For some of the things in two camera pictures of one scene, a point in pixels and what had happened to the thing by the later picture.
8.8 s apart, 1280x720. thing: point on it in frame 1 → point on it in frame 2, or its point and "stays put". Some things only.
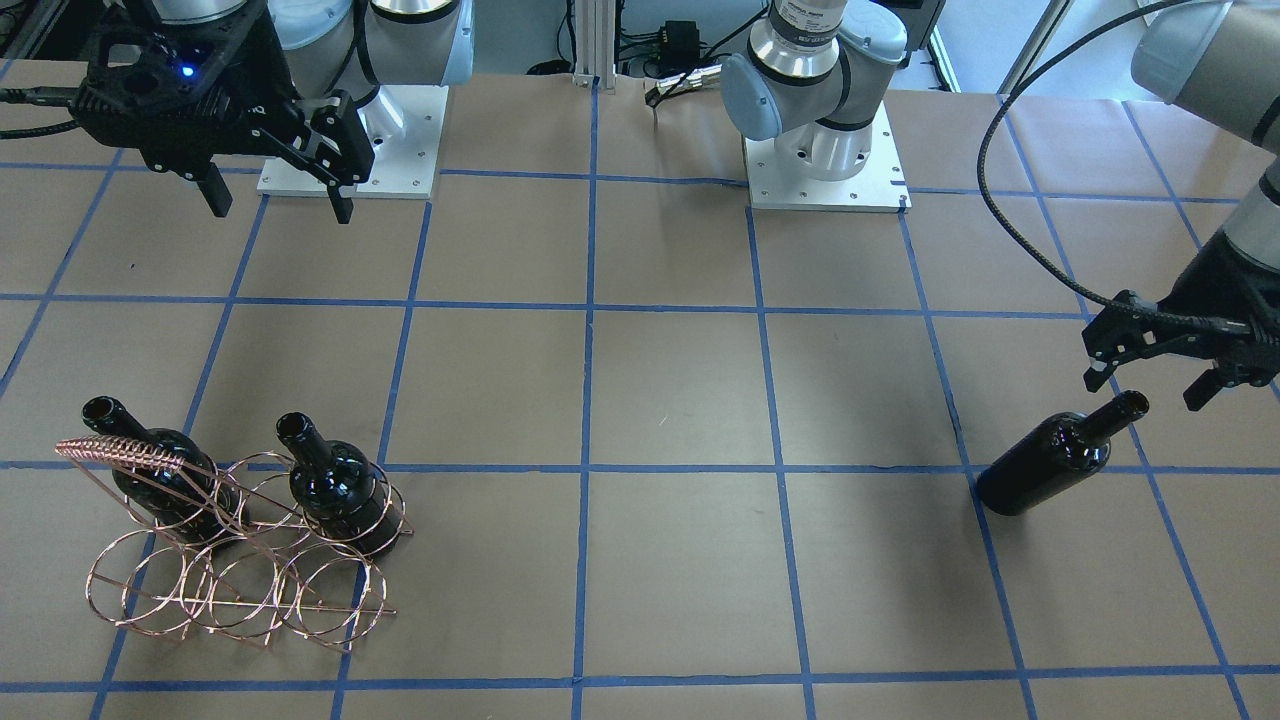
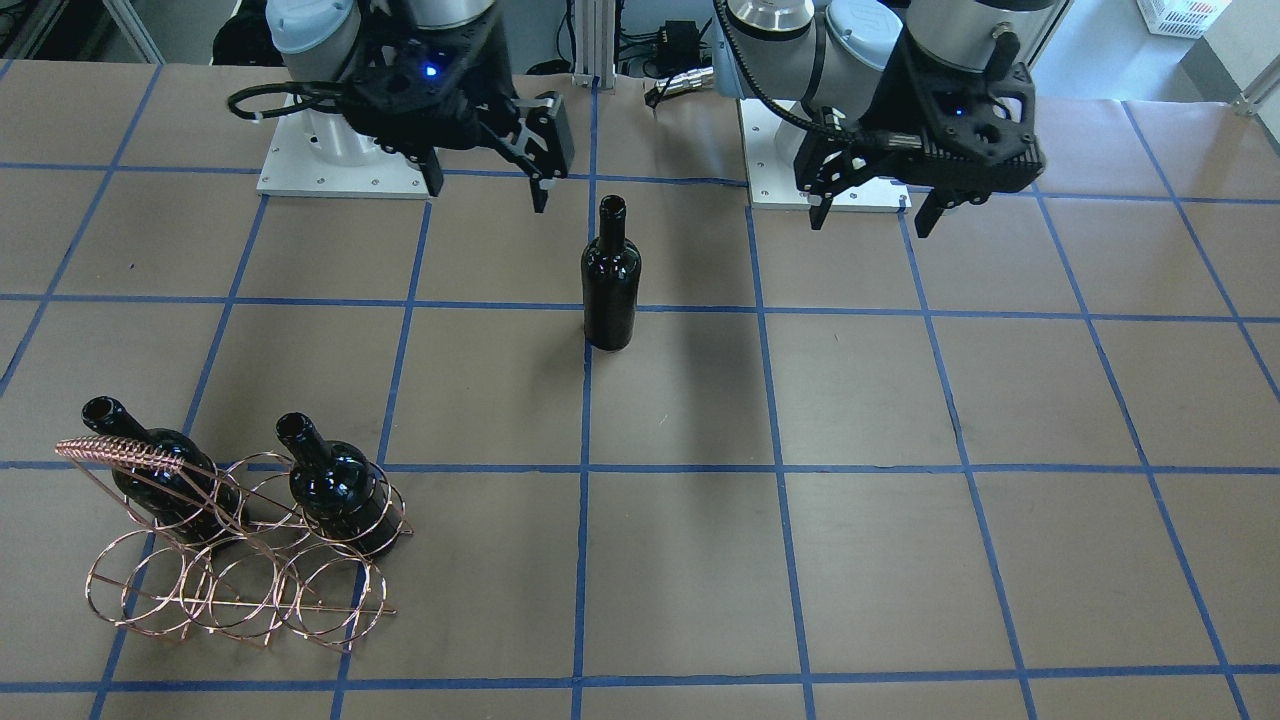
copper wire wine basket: x=229 y=547 stays put
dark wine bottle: x=1054 y=454 → x=611 y=276
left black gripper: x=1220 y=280 → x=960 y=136
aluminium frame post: x=595 y=27 stays put
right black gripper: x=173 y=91 → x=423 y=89
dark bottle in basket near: x=337 y=489 stays put
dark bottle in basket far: x=197 y=504 stays put
